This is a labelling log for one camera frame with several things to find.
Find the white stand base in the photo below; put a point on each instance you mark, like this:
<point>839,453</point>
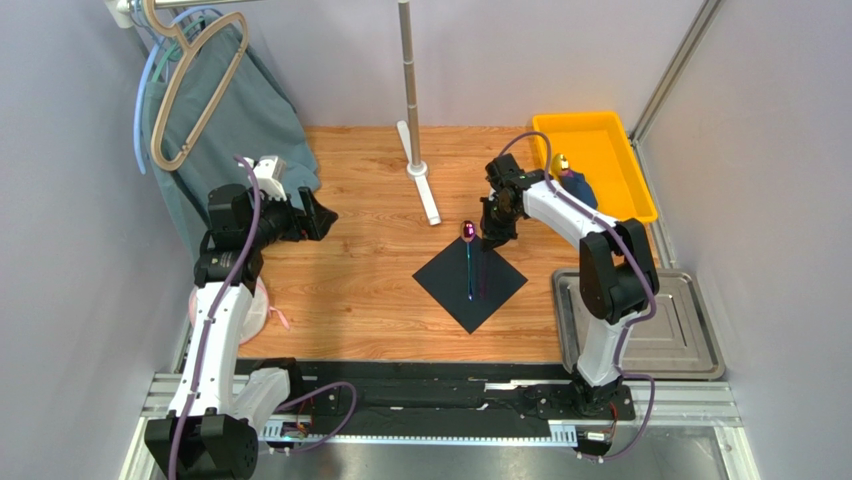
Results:
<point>420,180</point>

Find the aluminium frame rail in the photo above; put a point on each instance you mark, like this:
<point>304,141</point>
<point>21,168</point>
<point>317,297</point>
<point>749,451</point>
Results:
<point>685,429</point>

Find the metal stand pole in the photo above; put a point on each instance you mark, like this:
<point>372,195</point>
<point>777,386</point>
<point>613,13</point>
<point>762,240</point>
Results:
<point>404,10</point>

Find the metal tray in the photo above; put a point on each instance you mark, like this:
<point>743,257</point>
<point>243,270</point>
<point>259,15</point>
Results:
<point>678,343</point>

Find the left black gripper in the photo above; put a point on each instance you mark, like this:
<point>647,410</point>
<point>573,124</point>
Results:
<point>317,219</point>

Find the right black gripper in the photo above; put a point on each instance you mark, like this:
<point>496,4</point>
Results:
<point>499,217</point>

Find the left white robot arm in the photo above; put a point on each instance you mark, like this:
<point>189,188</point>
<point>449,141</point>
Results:
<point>209,431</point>

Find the teal hanging cloth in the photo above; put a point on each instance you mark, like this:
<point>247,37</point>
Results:
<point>253,119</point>

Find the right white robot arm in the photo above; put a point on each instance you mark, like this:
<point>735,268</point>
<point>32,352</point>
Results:
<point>618,280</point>

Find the yellow plastic bin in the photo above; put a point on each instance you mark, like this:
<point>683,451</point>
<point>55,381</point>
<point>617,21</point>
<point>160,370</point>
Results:
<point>596,145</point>

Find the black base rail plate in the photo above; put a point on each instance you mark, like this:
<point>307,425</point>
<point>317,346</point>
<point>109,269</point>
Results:
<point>422,399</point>

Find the iridescent purple spoon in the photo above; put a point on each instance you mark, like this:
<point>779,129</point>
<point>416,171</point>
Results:
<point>468,234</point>

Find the green clothes hanger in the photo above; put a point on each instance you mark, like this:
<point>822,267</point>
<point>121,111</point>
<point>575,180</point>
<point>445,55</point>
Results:
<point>173,52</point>

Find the black paper napkin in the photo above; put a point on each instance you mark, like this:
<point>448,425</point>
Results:
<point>444,278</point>

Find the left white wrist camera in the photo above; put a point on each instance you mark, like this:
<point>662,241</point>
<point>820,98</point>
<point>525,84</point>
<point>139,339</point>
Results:
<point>268,172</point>

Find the rolled dark blue napkin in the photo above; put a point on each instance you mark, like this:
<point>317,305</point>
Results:
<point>576,184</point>

